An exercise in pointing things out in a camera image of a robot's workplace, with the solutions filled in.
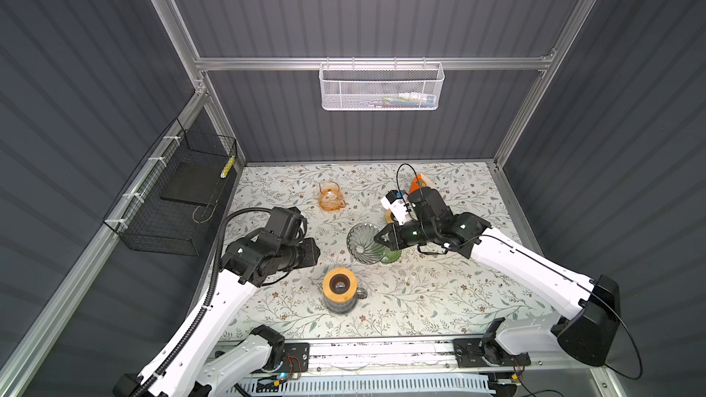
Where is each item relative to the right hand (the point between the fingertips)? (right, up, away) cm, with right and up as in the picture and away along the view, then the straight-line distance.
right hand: (377, 241), depth 72 cm
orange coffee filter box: (+16, +16, +27) cm, 35 cm away
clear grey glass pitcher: (-10, -21, +7) cm, 24 cm away
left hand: (-16, -3, -1) cm, 17 cm away
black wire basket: (-55, +11, +1) cm, 56 cm away
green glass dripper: (+6, -9, +18) cm, 21 cm away
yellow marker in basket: (-45, +21, +10) cm, 50 cm away
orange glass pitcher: (-16, +10, +36) cm, 41 cm away
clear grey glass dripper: (-4, -1, +2) cm, 5 cm away
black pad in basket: (-52, +16, +8) cm, 55 cm away
